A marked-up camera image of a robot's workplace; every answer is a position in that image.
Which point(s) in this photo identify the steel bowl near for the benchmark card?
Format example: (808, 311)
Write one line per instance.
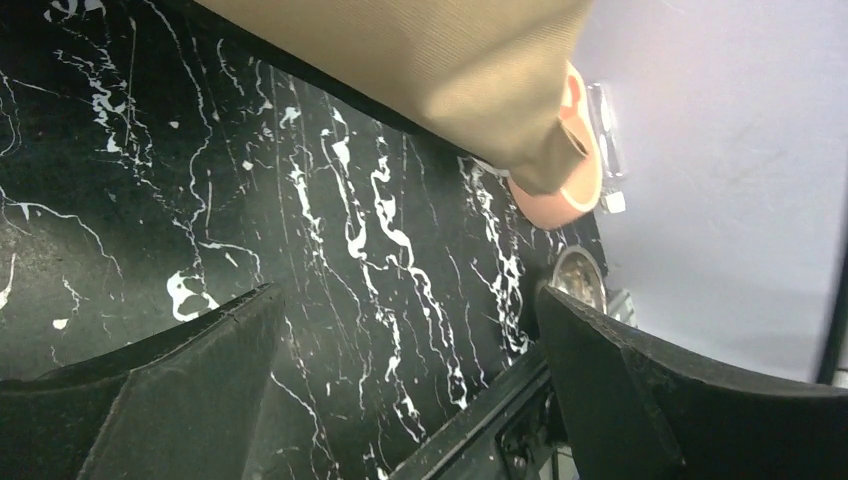
(577, 274)

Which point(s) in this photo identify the pink double pet bowl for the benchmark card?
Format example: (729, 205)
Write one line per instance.
(580, 192)

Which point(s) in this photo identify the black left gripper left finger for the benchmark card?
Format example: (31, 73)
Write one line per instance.
(181, 404)

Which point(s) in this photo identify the tan fabric pet tent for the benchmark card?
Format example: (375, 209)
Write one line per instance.
(485, 76)

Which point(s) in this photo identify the clear plastic water bottle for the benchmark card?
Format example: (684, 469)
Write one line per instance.
(612, 198)

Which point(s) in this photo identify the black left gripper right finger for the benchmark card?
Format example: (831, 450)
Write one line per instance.
(635, 406)

